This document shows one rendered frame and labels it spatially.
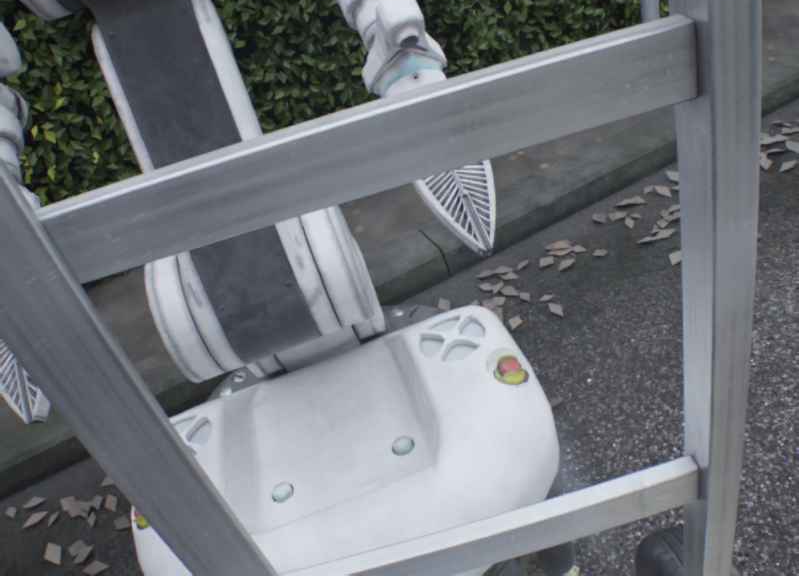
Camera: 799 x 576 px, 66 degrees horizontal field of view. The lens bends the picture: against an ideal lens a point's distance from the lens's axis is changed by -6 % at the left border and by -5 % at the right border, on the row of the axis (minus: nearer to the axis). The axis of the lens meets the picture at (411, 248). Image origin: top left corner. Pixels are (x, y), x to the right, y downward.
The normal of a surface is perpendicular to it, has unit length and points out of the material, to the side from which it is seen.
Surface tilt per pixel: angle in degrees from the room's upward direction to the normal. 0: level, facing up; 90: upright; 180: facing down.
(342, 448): 0
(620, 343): 0
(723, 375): 89
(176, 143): 70
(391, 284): 77
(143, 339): 9
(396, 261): 0
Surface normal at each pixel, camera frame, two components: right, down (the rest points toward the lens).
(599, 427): -0.25, -0.81
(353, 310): 0.35, 0.73
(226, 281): 0.16, 0.17
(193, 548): 0.14, 0.51
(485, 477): 0.33, -0.42
